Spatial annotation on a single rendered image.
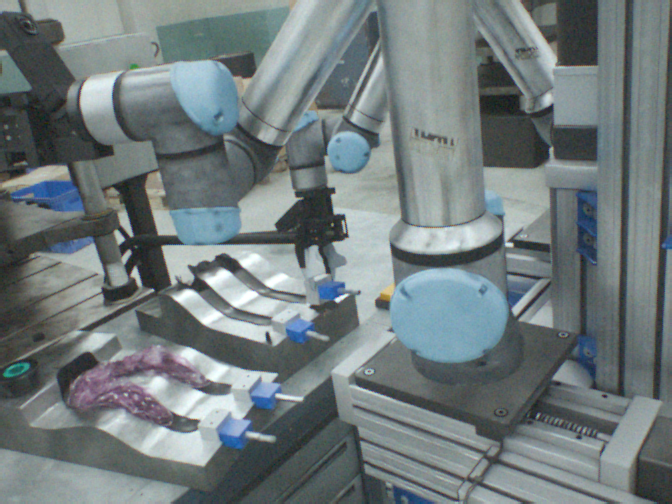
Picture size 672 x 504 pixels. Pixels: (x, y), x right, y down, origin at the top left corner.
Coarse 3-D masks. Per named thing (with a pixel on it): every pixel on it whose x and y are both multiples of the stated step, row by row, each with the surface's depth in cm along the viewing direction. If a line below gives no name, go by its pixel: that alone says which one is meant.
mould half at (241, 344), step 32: (256, 256) 163; (224, 288) 152; (288, 288) 153; (160, 320) 154; (192, 320) 144; (224, 320) 143; (320, 320) 138; (352, 320) 146; (224, 352) 141; (256, 352) 133; (288, 352) 132; (320, 352) 139
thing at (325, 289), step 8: (304, 280) 139; (320, 280) 138; (328, 280) 140; (320, 288) 137; (328, 288) 135; (336, 288) 136; (344, 288) 135; (312, 296) 139; (320, 296) 138; (328, 296) 136; (336, 296) 136; (320, 304) 138
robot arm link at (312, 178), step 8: (312, 168) 130; (320, 168) 131; (296, 176) 131; (304, 176) 130; (312, 176) 130; (320, 176) 131; (296, 184) 131; (304, 184) 131; (312, 184) 131; (320, 184) 131
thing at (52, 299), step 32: (0, 288) 210; (32, 288) 205; (64, 288) 201; (96, 288) 197; (0, 320) 185; (32, 320) 182; (64, 320) 179; (96, 320) 177; (0, 352) 167; (32, 352) 165
